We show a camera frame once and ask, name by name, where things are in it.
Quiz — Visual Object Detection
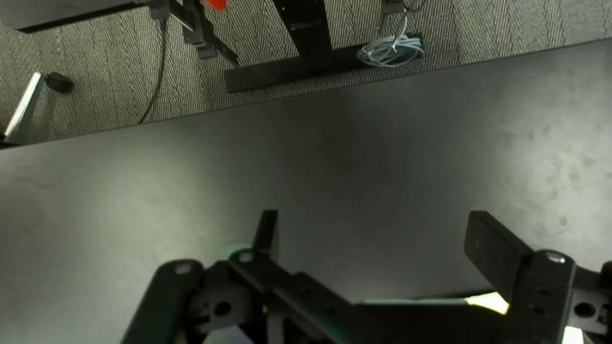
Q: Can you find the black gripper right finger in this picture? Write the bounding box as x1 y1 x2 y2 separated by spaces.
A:
462 211 612 344

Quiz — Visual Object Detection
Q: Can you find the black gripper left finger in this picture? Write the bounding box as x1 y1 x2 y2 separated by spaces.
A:
120 209 359 344

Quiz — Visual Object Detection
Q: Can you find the yellow towel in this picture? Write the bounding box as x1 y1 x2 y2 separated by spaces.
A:
460 291 512 318

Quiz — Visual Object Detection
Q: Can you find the black tripod stand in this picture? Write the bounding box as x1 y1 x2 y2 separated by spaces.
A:
149 0 240 66

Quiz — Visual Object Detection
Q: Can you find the black table leg base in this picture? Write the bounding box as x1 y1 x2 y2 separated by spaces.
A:
221 0 424 96

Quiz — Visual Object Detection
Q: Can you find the black chair with silver legs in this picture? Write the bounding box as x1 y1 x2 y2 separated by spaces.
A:
0 71 74 144

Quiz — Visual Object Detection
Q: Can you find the black floor cable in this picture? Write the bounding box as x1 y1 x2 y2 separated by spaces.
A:
135 12 170 127

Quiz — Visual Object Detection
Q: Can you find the coiled light blue cable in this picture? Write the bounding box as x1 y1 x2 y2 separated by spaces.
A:
355 12 426 71

